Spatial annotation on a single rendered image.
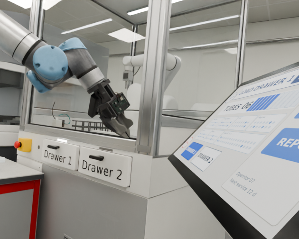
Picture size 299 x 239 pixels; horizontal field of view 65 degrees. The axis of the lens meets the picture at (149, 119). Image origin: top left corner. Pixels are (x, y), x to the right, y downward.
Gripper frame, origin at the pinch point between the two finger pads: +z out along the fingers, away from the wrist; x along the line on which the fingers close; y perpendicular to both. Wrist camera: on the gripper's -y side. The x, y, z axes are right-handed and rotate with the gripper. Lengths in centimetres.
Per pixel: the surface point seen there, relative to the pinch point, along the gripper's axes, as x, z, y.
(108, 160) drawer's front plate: -4.5, 7.0, -13.4
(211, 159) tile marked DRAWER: -17.1, 0.0, 43.6
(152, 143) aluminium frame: 2.9, 6.8, 6.6
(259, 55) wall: 335, 78, -72
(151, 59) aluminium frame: 20.7, -17.2, 10.0
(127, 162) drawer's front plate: -3.6, 9.3, -3.4
